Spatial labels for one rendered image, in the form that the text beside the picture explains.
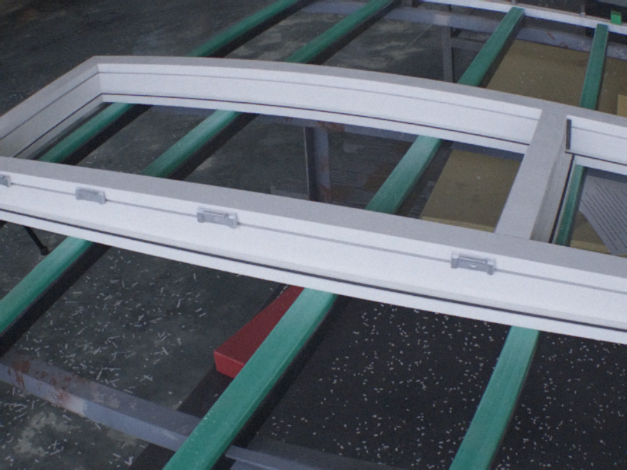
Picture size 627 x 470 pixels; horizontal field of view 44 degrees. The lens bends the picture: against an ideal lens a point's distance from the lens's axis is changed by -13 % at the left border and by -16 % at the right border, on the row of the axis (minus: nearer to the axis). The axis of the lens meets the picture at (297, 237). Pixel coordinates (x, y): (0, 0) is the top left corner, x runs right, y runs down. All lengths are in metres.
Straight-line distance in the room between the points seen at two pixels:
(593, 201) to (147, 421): 1.04
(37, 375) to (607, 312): 0.64
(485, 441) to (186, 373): 1.55
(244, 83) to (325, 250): 0.52
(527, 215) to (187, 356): 1.47
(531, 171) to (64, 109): 0.83
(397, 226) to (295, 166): 2.24
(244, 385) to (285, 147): 2.50
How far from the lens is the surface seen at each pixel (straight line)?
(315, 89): 1.36
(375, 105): 1.34
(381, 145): 2.53
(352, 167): 2.40
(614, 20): 2.10
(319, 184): 1.59
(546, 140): 1.16
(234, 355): 1.26
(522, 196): 1.00
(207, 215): 0.99
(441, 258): 0.91
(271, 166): 3.17
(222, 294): 2.51
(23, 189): 1.19
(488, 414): 0.80
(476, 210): 1.57
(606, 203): 1.64
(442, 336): 1.34
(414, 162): 1.22
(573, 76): 2.32
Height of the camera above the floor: 1.41
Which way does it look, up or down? 31 degrees down
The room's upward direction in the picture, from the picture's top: 4 degrees counter-clockwise
